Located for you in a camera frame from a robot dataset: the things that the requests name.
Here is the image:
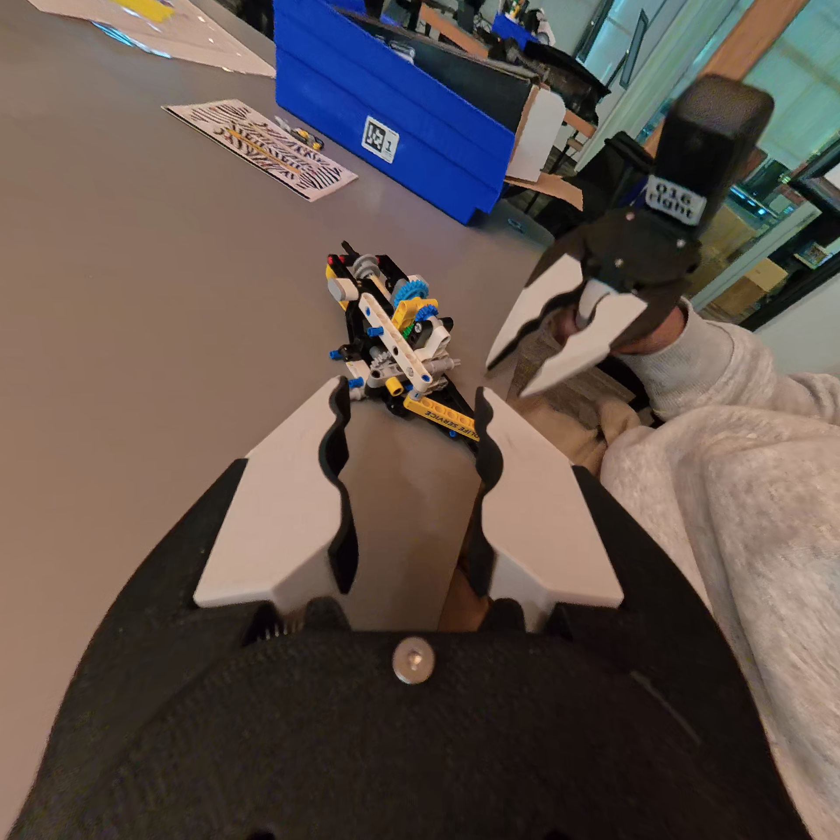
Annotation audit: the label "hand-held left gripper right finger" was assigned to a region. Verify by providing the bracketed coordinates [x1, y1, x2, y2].
[462, 386, 624, 632]

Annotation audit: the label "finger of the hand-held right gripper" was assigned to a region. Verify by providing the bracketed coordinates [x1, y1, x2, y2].
[484, 252, 586, 378]
[517, 290, 651, 399]

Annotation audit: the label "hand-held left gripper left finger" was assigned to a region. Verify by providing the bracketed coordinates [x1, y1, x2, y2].
[193, 375, 361, 624]

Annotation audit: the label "lego vehicle chassis model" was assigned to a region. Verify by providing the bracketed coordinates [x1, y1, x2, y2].
[325, 241, 483, 454]

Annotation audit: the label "person's right forearm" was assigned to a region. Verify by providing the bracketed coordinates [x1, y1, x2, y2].
[617, 297, 840, 434]

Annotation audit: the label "small loose lego piece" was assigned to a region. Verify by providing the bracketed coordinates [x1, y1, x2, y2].
[274, 117, 327, 151]

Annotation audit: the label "person's right hand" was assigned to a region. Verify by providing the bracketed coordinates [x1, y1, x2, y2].
[617, 295, 691, 357]

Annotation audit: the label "beige pants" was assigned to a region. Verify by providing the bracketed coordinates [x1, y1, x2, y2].
[512, 377, 657, 476]

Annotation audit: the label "brown cardboard box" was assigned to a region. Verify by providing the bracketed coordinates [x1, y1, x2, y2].
[696, 203, 788, 316]

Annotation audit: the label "wooden pillar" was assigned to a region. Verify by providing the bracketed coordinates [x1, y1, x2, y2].
[643, 0, 811, 158]

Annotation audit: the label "small blue crate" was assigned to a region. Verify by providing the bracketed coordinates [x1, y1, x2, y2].
[489, 10, 542, 43]

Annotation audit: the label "blue plastic bin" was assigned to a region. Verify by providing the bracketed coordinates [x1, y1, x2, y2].
[272, 0, 516, 227]

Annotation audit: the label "background wooden table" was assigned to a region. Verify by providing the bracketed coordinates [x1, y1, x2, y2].
[416, 3, 509, 60]

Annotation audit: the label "zebra striped sticker sheet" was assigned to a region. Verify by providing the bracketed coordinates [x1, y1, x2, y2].
[161, 98, 360, 202]

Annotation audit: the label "white instruction sheet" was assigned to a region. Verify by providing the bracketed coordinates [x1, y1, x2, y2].
[26, 0, 277, 78]

